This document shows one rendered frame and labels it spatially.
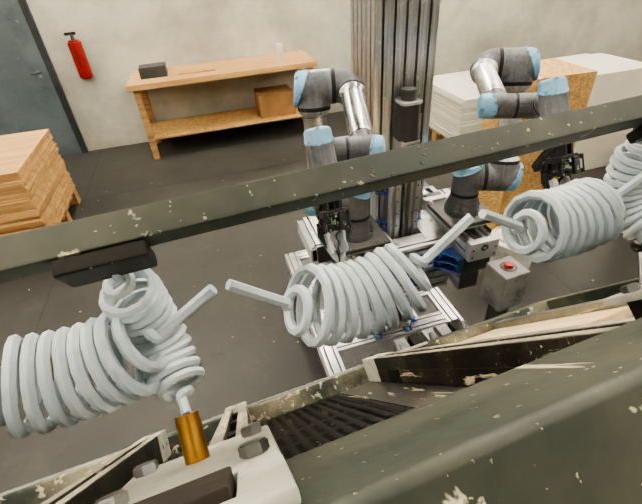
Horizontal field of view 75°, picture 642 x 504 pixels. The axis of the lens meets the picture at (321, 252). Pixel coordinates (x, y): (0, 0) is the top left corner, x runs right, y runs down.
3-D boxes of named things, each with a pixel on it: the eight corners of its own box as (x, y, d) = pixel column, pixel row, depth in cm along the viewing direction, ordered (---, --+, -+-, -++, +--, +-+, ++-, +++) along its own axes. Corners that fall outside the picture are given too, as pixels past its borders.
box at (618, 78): (573, 141, 484) (600, 52, 428) (619, 163, 434) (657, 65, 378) (497, 156, 466) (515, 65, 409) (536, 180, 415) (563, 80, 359)
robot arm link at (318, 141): (330, 127, 113) (331, 123, 105) (337, 168, 115) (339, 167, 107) (302, 132, 113) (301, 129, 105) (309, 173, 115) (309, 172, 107)
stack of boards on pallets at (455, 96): (571, 100, 598) (585, 52, 561) (634, 123, 516) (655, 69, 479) (413, 127, 552) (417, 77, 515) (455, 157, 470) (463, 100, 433)
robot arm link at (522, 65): (477, 187, 182) (495, 48, 161) (514, 187, 180) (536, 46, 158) (482, 194, 171) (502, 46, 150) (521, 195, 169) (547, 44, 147)
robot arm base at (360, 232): (333, 227, 180) (332, 207, 174) (366, 220, 183) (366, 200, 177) (344, 246, 168) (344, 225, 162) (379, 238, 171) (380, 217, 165)
